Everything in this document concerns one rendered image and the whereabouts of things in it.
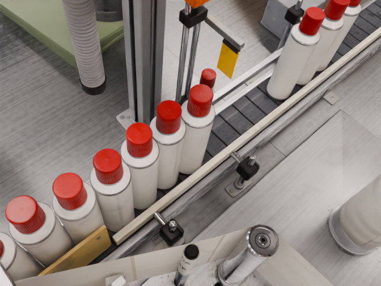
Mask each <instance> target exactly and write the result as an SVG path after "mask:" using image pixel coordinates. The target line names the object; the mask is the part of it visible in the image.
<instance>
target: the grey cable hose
mask: <svg viewBox="0 0 381 286"><path fill-rule="evenodd" d="M62 4H63V9H64V12H65V17H66V21H67V26H68V29H69V33H70V38H71V42H72V45H73V50H74V54H75V59H76V62H77V67H78V71H79V75H80V79H79V81H80V85H81V88H82V90H83V91H84V92H85V93H87V94H89V95H99V94H101V93H103V92H104V91H105V89H106V87H107V77H106V75H105V73H104V66H103V59H102V55H101V48H100V40H99V33H98V26H97V21H96V14H95V6H94V0H62Z"/></svg>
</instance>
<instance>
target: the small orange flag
mask: <svg viewBox="0 0 381 286"><path fill-rule="evenodd" d="M239 52H240V50H238V49H236V48H235V47H234V46H233V45H232V44H230V43H229V42H228V41H227V40H226V39H225V38H224V39H223V40H222V47H221V52H220V55H219V60H218V64H217V68H218V69H219V70H220V71H221V72H223V73H224V74H225V75H226V76H227V77H229V79H232V75H233V73H234V69H235V65H236V62H237V60H238V56H239Z"/></svg>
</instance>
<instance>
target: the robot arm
mask: <svg viewBox="0 0 381 286"><path fill-rule="evenodd" d="M94 6H95V14H96V21H99V22H117V21H121V20H123V15H122V0H94Z"/></svg>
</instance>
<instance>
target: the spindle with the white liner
mask: <svg viewBox="0 0 381 286"><path fill-rule="evenodd" d="M329 229H330V232H331V235H332V237H333V238H334V240H335V241H336V242H337V244H338V245H339V246H340V247H342V248H343V249H344V250H346V251H347V252H349V253H352V254H355V255H366V254H369V253H371V252H373V251H374V250H375V249H378V248H380V247H381V174H380V175H379V176H378V177H377V178H375V179H374V180H373V181H372V182H371V183H369V184H368V185H367V186H365V187H364V188H363V189H361V190H360V191H359V192H358V193H357V194H355V195H354V196H352V197H351V198H350V199H349V200H347V201H345V202H344V203H342V204H341V205H339V206H338V207H336V208H335V209H334V210H333V211H332V213H331V215H330V217H329Z"/></svg>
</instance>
